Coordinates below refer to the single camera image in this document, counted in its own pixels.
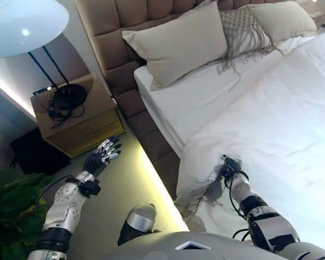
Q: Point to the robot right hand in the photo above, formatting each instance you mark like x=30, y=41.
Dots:
x=231, y=166

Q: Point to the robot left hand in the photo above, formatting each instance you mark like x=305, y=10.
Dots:
x=96, y=162

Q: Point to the white duvet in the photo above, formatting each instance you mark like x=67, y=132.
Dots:
x=281, y=122

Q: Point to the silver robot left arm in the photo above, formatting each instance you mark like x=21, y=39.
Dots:
x=62, y=205

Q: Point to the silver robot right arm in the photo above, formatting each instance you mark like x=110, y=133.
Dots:
x=270, y=224

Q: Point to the wooden nightstand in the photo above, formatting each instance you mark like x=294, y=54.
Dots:
x=314, y=13
x=97, y=127

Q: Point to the black box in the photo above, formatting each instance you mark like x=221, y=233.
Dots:
x=38, y=154

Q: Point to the silver robot left leg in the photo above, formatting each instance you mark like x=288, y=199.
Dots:
x=139, y=219

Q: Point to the grey robot torso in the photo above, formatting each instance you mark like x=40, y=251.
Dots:
x=200, y=243

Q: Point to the small black device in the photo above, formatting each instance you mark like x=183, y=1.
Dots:
x=42, y=90

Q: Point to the green potted plant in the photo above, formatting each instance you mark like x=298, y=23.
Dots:
x=8, y=205

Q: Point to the beige pillow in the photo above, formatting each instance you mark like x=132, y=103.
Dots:
x=178, y=46
x=287, y=19

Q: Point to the woven fringed cushion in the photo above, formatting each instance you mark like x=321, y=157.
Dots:
x=241, y=29

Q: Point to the lamp with white shade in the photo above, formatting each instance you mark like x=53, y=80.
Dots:
x=24, y=27

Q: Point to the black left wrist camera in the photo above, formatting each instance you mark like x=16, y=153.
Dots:
x=90, y=187

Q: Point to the brown upholstered bed frame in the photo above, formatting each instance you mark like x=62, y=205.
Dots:
x=151, y=140

